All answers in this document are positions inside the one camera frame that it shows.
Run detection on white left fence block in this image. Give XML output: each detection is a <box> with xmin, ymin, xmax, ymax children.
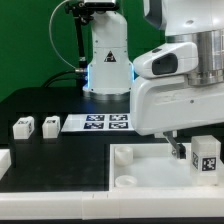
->
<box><xmin>0</xmin><ymin>149</ymin><xmax>11</xmax><ymax>180</ymax></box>

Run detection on white square tabletop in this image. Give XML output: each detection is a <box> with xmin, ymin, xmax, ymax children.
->
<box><xmin>109</xmin><ymin>143</ymin><xmax>224</xmax><ymax>190</ymax></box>

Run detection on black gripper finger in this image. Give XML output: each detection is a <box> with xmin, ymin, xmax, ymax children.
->
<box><xmin>163</xmin><ymin>132</ymin><xmax>186</xmax><ymax>159</ymax></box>

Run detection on white fiducial tag sheet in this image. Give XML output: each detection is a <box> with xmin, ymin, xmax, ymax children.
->
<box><xmin>62</xmin><ymin>113</ymin><xmax>133</xmax><ymax>132</ymax></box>

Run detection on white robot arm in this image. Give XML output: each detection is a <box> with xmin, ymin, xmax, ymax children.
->
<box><xmin>84</xmin><ymin>0</ymin><xmax>224</xmax><ymax>158</ymax></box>

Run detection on grey cable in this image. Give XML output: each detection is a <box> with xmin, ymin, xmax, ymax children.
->
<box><xmin>48</xmin><ymin>0</ymin><xmax>88</xmax><ymax>74</ymax></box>

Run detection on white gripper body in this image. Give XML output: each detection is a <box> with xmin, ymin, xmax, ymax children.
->
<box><xmin>130</xmin><ymin>42</ymin><xmax>224</xmax><ymax>135</ymax></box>

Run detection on black cable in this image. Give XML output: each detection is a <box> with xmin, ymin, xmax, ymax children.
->
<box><xmin>41</xmin><ymin>69</ymin><xmax>88</xmax><ymax>88</ymax></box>

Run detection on black camera stand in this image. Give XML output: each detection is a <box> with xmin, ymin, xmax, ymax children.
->
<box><xmin>65</xmin><ymin>0</ymin><xmax>119</xmax><ymax>70</ymax></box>

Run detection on white front fence bar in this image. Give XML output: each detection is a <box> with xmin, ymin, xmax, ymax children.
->
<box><xmin>0</xmin><ymin>188</ymin><xmax>224</xmax><ymax>220</ymax></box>

